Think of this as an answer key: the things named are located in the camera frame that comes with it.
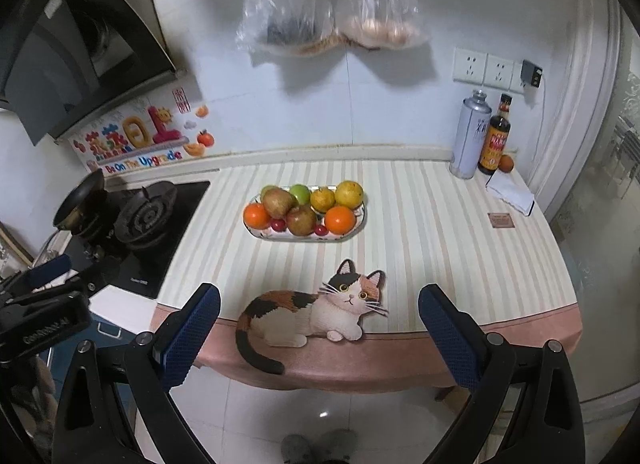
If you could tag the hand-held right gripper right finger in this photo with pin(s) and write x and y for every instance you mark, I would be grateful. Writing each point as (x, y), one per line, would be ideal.
(450, 334)

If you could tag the grey slipper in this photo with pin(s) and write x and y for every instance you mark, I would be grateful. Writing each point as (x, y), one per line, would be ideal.
(340, 444)
(300, 449)

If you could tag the black plug-in charger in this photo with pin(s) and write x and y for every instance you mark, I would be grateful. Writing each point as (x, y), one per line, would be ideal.
(531, 74)

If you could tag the orange tangerine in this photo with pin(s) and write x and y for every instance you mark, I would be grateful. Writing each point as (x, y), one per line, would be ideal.
(340, 220)
(256, 216)

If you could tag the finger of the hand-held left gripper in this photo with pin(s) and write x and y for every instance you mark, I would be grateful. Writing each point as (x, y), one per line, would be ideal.
(47, 271)
(90, 279)

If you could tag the red cherry tomato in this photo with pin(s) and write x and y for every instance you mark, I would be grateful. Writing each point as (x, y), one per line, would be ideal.
(320, 230)
(278, 225)

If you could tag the frosted glass door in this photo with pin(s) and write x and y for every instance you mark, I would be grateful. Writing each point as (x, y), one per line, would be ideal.
(600, 244)

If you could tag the small orange fruit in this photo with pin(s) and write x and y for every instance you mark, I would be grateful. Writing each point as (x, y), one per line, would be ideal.
(506, 163)

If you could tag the colourful wall sticker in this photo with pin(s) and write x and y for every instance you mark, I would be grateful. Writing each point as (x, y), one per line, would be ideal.
(145, 136)

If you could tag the round gas burner grate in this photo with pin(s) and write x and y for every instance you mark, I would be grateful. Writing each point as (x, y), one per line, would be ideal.
(145, 216)

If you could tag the striped cat print tablecloth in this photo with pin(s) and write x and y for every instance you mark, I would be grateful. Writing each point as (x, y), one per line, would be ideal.
(425, 224)

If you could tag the white folded cloth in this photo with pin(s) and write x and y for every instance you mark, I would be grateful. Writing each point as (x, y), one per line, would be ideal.
(512, 196)

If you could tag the black frying pan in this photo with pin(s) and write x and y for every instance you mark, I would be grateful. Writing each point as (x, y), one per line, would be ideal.
(80, 196)

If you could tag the oval rabbit print plate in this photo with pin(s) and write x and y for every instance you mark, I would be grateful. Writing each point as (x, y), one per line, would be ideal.
(300, 238)

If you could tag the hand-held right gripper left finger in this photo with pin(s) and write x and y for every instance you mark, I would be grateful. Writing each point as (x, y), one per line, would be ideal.
(192, 334)

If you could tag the black range hood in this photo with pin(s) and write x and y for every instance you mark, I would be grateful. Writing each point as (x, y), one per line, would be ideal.
(75, 44)

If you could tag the green apple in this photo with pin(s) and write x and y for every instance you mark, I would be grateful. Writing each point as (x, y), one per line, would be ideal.
(301, 192)

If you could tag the dark soy sauce bottle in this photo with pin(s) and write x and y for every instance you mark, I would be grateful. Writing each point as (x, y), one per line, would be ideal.
(495, 144)

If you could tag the black glass gas stove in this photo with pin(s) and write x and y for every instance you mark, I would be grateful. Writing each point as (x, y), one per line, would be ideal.
(165, 254)

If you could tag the white wall socket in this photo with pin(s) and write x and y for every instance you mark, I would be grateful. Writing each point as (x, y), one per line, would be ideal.
(470, 65)
(501, 72)

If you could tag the clear plastic bag pale contents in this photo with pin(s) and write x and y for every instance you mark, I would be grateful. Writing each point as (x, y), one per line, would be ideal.
(382, 19)

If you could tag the clear plastic bag dark contents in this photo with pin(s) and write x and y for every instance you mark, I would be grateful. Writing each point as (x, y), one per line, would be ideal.
(287, 19)

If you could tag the silver spray can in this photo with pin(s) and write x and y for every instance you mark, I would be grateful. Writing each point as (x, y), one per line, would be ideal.
(467, 139)

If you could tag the small brown square coaster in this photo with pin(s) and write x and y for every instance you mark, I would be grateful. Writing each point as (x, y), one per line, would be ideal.
(501, 220)

